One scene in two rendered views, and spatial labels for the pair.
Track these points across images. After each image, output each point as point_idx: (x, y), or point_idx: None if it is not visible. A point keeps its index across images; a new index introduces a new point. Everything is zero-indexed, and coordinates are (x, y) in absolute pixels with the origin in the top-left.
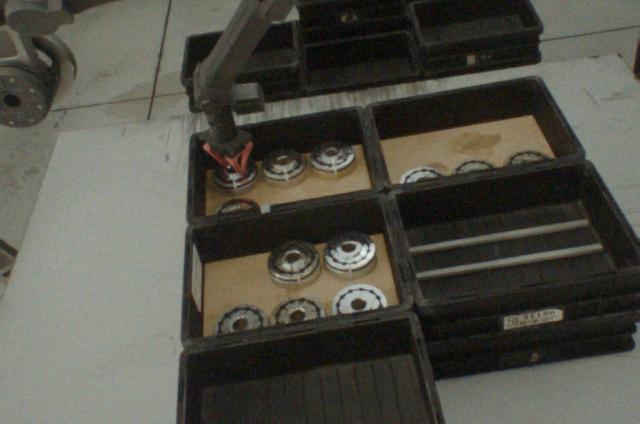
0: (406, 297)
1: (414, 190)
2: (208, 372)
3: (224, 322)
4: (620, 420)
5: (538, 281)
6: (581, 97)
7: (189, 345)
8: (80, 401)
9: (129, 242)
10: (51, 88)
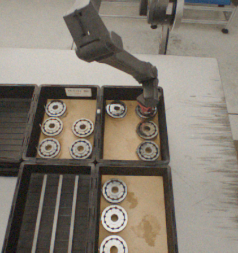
0: (27, 157)
1: (91, 175)
2: None
3: (59, 103)
4: None
5: (42, 228)
6: None
7: (38, 86)
8: (72, 76)
9: (141, 84)
10: (155, 18)
